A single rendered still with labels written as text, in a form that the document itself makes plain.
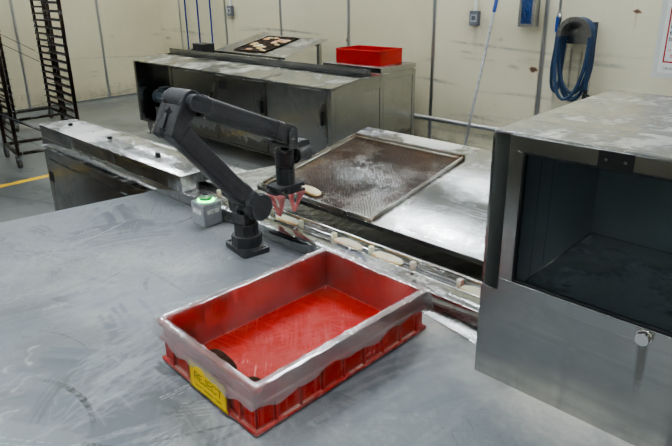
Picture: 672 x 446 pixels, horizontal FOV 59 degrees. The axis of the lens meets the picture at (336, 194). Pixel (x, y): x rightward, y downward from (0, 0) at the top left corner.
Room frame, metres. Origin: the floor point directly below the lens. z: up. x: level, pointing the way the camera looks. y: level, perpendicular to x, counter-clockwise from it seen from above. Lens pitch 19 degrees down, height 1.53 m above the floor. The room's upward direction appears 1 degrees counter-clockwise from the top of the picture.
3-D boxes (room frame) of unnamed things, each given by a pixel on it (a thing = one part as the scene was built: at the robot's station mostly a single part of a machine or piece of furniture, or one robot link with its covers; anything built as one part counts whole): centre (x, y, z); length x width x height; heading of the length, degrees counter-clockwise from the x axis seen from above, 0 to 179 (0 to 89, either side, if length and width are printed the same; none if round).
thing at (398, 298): (1.06, 0.08, 0.87); 0.49 x 0.34 x 0.10; 134
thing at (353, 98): (5.89, 0.68, 0.51); 3.00 x 1.26 x 1.03; 46
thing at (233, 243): (1.56, 0.26, 0.86); 0.12 x 0.09 x 0.08; 36
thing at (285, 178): (1.69, 0.15, 0.99); 0.10 x 0.07 x 0.07; 135
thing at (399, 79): (5.48, -0.32, 0.44); 0.70 x 0.55 x 0.87; 46
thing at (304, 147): (1.73, 0.13, 1.09); 0.11 x 0.09 x 0.12; 142
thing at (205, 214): (1.77, 0.41, 0.84); 0.08 x 0.08 x 0.11; 46
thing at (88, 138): (2.44, 0.93, 0.89); 1.25 x 0.18 x 0.09; 46
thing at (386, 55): (5.48, -0.32, 0.93); 0.51 x 0.36 x 0.13; 50
